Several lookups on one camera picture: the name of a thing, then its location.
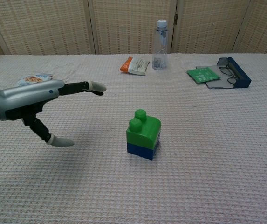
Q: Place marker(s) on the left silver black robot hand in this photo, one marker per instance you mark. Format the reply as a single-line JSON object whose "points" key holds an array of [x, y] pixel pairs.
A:
{"points": [[26, 96]]}

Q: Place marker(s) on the blue toy brick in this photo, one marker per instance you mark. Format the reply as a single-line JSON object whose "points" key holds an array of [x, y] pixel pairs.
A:
{"points": [[139, 151]]}

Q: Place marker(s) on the green toy brick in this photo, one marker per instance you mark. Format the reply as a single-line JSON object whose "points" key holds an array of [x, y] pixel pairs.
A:
{"points": [[147, 131]]}

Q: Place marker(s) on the silver printed snack bag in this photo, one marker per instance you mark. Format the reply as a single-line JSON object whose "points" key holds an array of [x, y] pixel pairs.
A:
{"points": [[34, 79]]}

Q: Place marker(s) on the orange white snack packet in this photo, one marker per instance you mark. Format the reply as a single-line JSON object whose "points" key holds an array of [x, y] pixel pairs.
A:
{"points": [[135, 66]]}

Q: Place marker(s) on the beige wicker folding screen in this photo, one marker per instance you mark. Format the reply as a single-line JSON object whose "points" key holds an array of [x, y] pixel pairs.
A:
{"points": [[128, 25]]}

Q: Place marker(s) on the white woven tablecloth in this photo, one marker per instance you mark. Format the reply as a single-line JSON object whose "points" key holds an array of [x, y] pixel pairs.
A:
{"points": [[133, 186]]}

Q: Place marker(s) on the clear plastic water bottle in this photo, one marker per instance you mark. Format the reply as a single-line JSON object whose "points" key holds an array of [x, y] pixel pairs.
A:
{"points": [[159, 46]]}

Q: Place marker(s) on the green printed card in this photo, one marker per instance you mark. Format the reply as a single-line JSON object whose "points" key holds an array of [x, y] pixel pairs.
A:
{"points": [[202, 74]]}

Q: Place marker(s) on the black framed eyeglasses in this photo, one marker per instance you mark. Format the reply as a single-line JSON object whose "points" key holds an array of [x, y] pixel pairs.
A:
{"points": [[231, 80]]}

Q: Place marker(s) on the blue open glasses case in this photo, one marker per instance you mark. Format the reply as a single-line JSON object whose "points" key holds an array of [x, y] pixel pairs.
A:
{"points": [[241, 78]]}

